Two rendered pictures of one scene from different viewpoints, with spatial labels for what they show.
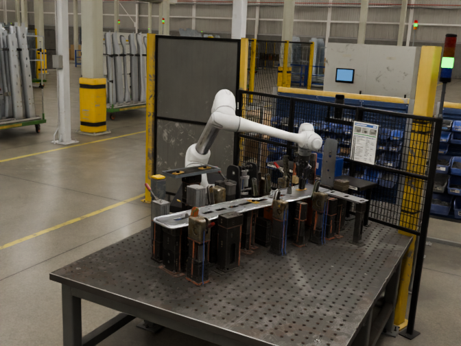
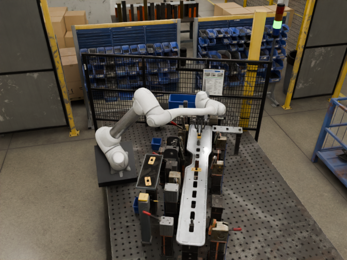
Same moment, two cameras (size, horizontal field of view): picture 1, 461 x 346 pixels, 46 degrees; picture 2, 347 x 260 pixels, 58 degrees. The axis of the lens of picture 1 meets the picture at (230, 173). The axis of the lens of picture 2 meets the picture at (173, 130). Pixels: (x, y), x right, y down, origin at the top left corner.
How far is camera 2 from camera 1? 2.39 m
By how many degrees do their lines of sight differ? 42
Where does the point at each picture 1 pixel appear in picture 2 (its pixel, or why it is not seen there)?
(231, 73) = (36, 25)
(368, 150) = (216, 87)
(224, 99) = (151, 100)
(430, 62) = (263, 23)
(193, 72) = not seen: outside the picture
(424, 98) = (257, 48)
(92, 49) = not seen: outside the picture
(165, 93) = not seen: outside the picture
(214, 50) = (11, 6)
